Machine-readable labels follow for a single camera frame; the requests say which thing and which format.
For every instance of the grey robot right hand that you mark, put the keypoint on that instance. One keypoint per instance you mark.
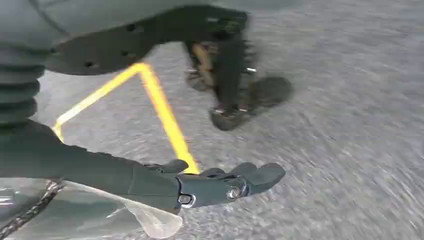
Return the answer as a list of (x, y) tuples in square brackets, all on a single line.
[(99, 43)]

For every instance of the yellow tape strip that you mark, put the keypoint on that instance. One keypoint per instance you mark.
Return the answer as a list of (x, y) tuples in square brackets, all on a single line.
[(162, 109)]

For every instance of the ribbed grey right arm sleeve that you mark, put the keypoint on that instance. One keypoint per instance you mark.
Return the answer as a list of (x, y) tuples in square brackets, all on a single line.
[(18, 89)]

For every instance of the clear plastic cover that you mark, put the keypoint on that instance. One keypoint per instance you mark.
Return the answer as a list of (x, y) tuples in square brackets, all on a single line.
[(92, 215)]

